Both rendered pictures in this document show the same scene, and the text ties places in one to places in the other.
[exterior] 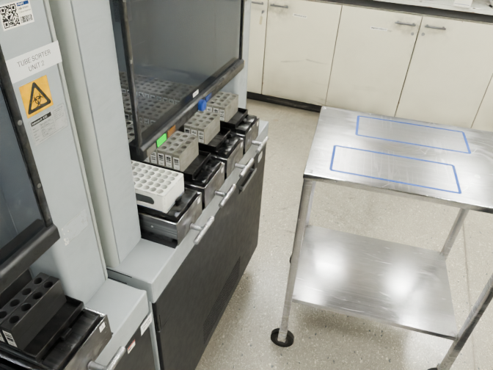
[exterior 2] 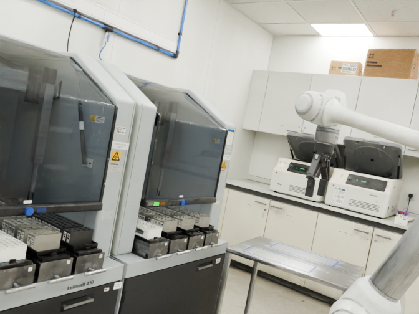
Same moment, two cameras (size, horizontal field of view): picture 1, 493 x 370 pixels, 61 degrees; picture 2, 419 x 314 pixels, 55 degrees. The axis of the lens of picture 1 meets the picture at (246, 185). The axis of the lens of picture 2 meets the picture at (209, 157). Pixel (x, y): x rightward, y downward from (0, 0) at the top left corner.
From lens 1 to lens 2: 1.11 m
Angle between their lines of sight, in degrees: 36
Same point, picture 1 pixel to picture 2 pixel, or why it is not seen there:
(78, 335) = (91, 250)
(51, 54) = (125, 146)
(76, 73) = (131, 157)
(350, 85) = not seen: hidden behind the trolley
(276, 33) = (273, 225)
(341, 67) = not seen: hidden behind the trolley
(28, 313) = (78, 232)
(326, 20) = (307, 221)
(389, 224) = not seen: outside the picture
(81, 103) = (128, 168)
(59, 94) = (123, 159)
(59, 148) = (115, 178)
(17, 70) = (114, 145)
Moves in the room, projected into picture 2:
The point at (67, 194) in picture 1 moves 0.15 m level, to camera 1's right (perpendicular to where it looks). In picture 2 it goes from (110, 197) to (141, 205)
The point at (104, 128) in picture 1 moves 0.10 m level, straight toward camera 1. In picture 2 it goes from (133, 183) to (131, 186)
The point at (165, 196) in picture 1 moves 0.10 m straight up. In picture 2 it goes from (149, 230) to (153, 209)
